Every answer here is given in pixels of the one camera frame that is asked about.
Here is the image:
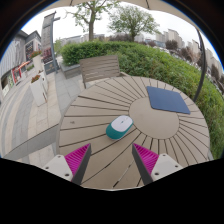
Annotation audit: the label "tall white flower planter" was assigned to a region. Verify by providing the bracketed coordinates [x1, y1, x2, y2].
[30, 50, 45, 73]

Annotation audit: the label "brown slatted outdoor chair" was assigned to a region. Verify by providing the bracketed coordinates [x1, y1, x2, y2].
[79, 55, 129, 90]

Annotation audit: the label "blue rectangular mouse pad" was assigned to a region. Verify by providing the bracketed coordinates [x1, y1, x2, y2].
[145, 85, 192, 115]

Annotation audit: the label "white box flower planter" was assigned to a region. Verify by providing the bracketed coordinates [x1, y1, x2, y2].
[29, 74, 48, 108]

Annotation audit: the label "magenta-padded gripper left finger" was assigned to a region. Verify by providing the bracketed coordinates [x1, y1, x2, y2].
[42, 143, 93, 186]

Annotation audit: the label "dark curved umbrella pole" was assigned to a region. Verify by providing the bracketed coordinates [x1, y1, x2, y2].
[194, 28, 208, 103]

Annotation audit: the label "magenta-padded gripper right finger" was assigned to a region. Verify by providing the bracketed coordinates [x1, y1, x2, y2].
[131, 143, 184, 186]

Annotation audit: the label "tall grey sign pillar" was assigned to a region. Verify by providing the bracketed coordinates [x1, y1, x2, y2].
[41, 11, 61, 75]

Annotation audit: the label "distant high-rise buildings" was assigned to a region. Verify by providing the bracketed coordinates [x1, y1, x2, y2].
[133, 28, 224, 69]

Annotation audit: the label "grey shopfront building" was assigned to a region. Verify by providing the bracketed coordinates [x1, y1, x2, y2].
[0, 29, 43, 98]

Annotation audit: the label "white and green computer mouse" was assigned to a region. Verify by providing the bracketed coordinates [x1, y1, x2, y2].
[105, 114, 134, 140]

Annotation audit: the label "round-crowned green tree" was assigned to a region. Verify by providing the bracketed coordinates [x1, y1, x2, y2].
[107, 4, 161, 43]

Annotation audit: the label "leaning thin-crowned tree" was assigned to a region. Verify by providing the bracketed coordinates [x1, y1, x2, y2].
[64, 0, 121, 43]

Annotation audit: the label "beige umbrella canopy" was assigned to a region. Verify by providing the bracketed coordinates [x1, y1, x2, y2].
[43, 0, 201, 26]

